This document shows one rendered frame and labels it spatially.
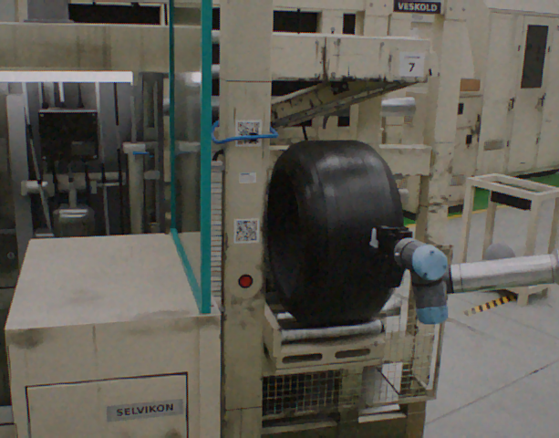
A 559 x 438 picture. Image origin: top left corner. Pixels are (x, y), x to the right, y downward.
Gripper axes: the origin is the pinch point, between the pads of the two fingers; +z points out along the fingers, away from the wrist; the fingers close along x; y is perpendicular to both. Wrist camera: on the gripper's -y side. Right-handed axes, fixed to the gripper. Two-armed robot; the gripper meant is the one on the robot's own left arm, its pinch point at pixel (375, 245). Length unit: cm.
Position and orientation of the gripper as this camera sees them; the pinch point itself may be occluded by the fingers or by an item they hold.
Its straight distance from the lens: 192.3
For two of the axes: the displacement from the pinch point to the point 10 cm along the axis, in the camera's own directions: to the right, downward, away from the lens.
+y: 0.0, -9.9, -1.7
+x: -9.7, 0.4, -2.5
